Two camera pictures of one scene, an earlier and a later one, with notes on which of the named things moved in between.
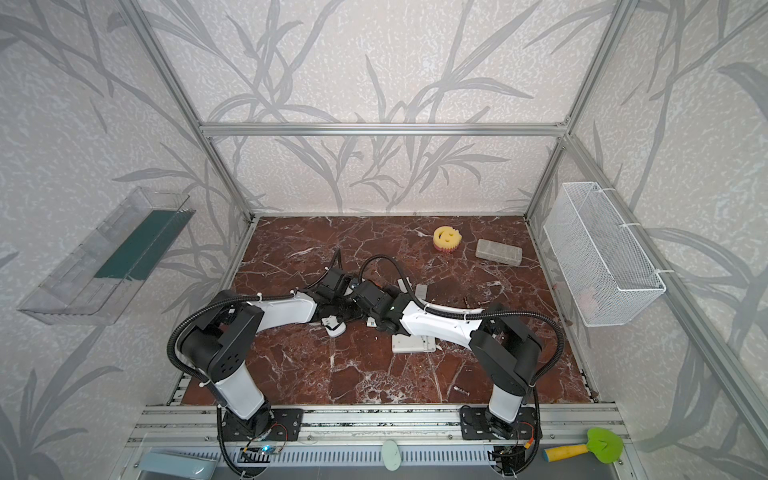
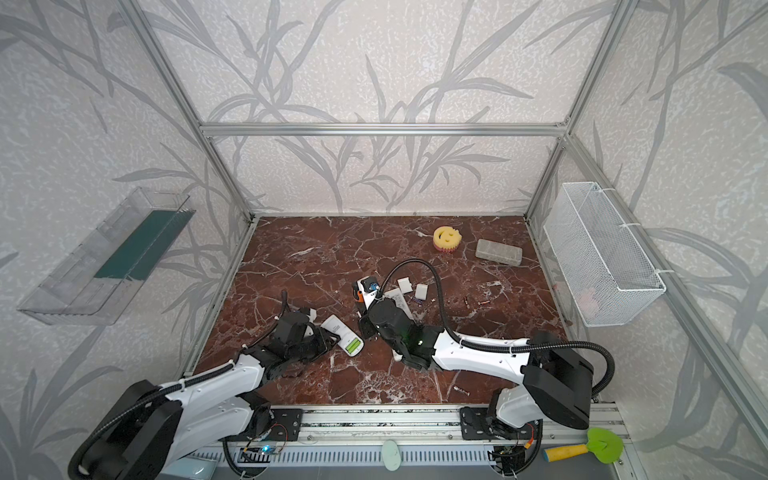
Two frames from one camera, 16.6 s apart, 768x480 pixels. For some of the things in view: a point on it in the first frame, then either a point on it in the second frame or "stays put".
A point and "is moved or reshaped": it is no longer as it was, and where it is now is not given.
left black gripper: [335, 309] -> [318, 339]
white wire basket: [602, 272] stays put
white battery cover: [402, 284] stays put
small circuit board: [269, 449] stays put
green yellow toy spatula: [603, 444] stays put
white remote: [333, 328] is moved or reshaped
